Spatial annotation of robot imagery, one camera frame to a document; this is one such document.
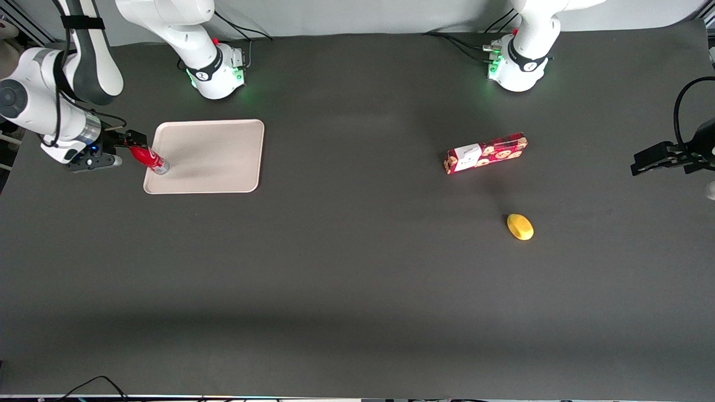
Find beige plastic tray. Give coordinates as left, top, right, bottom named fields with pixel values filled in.
left=143, top=119, right=265, bottom=195

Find black looped gripper cable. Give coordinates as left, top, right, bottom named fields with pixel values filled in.
left=673, top=76, right=715, bottom=148

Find black base cable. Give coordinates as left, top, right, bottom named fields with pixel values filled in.
left=212, top=13, right=274, bottom=71
left=423, top=8, right=517, bottom=63

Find yellow lemon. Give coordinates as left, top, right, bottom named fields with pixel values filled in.
left=507, top=213, right=535, bottom=241

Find red cookie box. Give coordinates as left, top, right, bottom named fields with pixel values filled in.
left=444, top=132, right=528, bottom=175

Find red coke bottle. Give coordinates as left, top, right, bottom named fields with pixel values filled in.
left=130, top=145, right=170, bottom=176

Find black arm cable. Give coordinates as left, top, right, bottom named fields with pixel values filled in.
left=42, top=0, right=128, bottom=148

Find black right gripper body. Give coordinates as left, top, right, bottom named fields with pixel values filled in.
left=91, top=126, right=132, bottom=160

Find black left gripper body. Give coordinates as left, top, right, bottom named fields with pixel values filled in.
left=673, top=118, right=715, bottom=175

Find black table edge cable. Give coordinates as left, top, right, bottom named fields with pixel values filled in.
left=58, top=375, right=130, bottom=402

